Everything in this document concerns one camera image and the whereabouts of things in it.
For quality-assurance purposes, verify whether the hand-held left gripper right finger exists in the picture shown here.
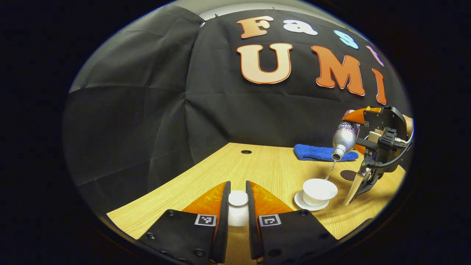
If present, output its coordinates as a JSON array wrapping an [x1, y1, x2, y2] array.
[[246, 180, 337, 265]]

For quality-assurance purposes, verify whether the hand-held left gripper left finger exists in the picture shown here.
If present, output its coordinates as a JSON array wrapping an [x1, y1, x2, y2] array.
[[138, 181, 231, 265]]

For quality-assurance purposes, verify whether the silver water bottle red label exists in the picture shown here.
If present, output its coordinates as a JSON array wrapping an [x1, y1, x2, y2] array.
[[331, 110, 361, 161]]

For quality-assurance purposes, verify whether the white teacup lid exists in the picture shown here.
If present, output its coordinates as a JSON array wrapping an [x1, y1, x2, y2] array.
[[227, 190, 250, 227]]

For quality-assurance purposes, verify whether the white teacup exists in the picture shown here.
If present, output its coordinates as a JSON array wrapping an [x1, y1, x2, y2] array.
[[302, 179, 338, 206]]

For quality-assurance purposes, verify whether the white saucer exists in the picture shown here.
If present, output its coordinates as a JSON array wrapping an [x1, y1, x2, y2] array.
[[294, 190, 330, 212]]

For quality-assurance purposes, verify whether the blue towel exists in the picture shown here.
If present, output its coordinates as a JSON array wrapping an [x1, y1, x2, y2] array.
[[293, 144, 359, 162]]

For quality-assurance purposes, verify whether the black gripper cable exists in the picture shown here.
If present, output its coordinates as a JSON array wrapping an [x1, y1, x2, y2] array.
[[373, 129, 414, 169]]

